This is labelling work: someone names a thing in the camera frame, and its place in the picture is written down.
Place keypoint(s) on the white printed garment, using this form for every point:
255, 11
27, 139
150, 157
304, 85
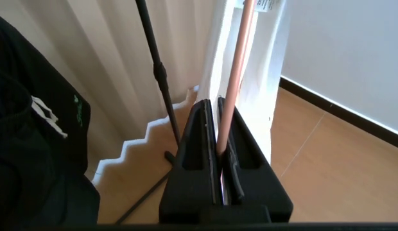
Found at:
263, 80

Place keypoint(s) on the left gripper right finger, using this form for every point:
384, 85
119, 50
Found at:
266, 192

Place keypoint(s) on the black shorts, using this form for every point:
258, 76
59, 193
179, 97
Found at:
25, 160

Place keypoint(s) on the black clothes rack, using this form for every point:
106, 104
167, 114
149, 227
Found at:
160, 73

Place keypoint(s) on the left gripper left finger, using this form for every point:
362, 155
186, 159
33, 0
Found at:
186, 192

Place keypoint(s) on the pink clothes hanger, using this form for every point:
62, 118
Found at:
234, 80

